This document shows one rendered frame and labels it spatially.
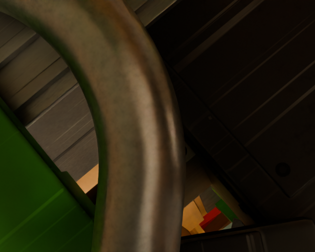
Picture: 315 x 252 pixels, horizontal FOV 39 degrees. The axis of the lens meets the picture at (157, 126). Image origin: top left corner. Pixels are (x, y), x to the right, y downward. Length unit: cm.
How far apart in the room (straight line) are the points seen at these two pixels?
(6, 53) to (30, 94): 2
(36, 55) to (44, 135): 46
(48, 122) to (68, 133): 7
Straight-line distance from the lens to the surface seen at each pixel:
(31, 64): 21
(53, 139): 69
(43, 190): 18
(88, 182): 101
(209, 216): 376
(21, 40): 20
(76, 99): 63
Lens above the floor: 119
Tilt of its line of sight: 18 degrees down
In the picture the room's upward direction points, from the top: 140 degrees clockwise
